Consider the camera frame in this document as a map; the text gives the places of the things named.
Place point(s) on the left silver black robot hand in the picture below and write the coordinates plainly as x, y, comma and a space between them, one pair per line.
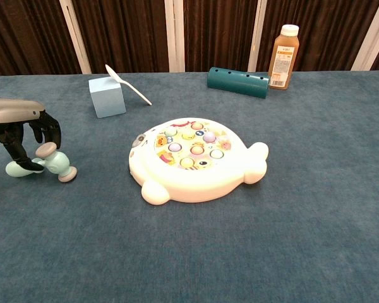
12, 112

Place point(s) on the light teal toy hammer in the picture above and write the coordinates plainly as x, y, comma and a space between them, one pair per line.
58, 164

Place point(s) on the white whack-a-mole toy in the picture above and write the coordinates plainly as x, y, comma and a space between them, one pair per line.
196, 176

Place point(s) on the light blue cube block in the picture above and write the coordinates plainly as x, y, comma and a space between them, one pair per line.
109, 98

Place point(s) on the white plastic spoon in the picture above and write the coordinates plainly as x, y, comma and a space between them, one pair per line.
135, 90

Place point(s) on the dark brown curtain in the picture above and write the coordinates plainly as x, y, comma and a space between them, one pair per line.
129, 31

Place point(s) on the blue felt table cover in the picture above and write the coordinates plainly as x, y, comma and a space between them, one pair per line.
189, 246

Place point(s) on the teal half-cylinder block with holes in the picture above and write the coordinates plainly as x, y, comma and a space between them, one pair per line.
237, 83

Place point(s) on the brown juice bottle white cap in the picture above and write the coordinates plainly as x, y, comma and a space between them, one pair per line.
282, 60

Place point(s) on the white metal frame post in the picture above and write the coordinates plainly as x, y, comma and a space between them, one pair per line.
257, 34
374, 34
75, 38
176, 34

